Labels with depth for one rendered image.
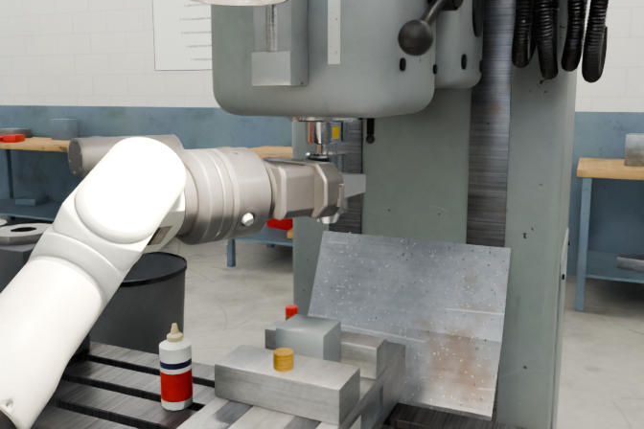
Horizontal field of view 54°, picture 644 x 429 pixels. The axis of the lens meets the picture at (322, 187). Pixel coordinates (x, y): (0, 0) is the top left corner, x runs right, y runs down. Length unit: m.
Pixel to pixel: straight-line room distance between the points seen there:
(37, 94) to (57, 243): 6.66
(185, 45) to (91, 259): 5.48
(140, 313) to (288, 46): 2.06
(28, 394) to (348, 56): 0.37
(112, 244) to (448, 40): 0.45
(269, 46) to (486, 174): 0.54
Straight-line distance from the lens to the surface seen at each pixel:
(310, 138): 0.67
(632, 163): 4.35
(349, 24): 0.58
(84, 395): 0.94
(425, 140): 1.04
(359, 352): 0.76
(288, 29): 0.57
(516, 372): 1.10
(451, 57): 0.75
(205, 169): 0.56
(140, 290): 2.51
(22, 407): 0.45
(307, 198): 0.62
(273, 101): 0.62
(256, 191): 0.58
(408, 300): 1.04
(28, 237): 0.99
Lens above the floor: 1.33
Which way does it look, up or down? 9 degrees down
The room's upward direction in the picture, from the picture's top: straight up
